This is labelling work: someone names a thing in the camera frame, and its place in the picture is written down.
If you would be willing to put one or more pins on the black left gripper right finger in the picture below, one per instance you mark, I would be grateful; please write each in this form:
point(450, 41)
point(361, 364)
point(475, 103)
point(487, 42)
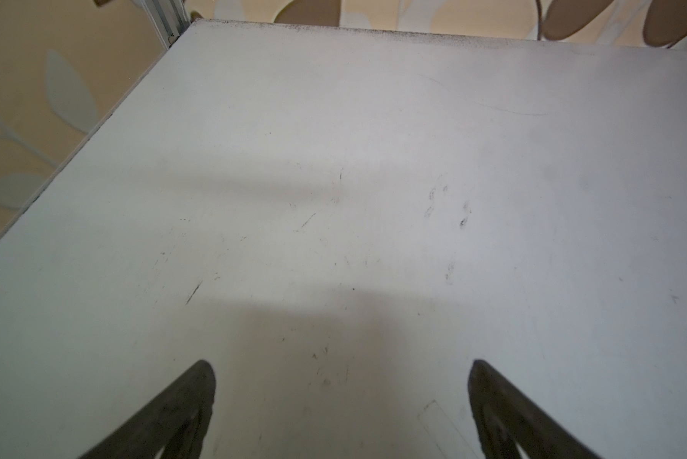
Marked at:
point(510, 425)

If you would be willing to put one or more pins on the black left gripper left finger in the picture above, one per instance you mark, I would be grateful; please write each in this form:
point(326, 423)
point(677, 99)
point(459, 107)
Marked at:
point(172, 425)

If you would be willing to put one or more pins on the aluminium frame post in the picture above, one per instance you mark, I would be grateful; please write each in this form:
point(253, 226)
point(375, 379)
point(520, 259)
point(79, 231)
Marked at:
point(169, 18)

